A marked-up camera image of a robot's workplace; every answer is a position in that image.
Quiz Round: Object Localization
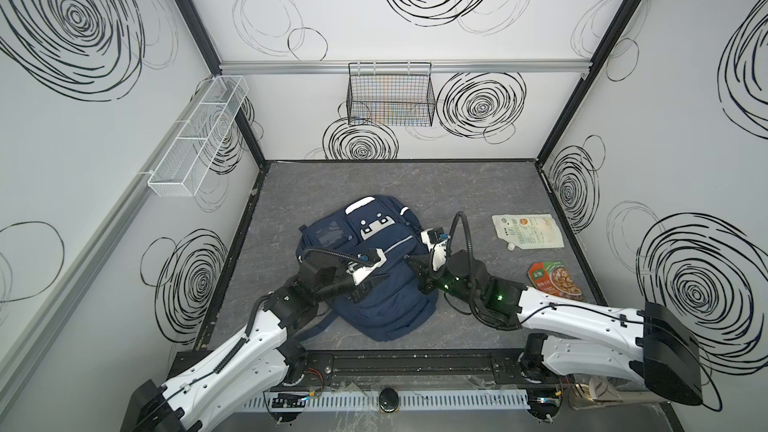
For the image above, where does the navy blue student backpack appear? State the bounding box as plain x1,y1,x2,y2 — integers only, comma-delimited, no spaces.
296,195,437,342

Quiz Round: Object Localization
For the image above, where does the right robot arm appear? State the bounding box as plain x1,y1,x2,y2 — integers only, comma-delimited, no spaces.
405,250,706,406

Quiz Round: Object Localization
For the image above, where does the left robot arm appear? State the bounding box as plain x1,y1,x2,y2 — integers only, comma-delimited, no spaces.
121,247,389,431

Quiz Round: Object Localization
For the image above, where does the green snack packet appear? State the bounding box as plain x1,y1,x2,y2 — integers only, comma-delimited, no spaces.
528,261,583,301

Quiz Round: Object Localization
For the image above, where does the white refill pouch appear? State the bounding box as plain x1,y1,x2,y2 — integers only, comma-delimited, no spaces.
492,214,564,251

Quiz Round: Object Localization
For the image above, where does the black round knob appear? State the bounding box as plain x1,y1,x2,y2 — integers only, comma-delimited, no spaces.
378,387,400,414

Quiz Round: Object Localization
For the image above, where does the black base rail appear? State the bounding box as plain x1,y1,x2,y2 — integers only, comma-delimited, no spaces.
173,347,655,390

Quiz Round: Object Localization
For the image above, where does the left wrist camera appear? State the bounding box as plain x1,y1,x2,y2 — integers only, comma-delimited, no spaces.
347,248,387,286

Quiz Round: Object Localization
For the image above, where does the white slotted cable duct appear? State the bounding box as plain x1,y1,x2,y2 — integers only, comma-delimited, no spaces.
237,389,530,413

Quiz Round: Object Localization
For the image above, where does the black wire basket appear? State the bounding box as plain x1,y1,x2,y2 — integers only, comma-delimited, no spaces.
345,61,437,127

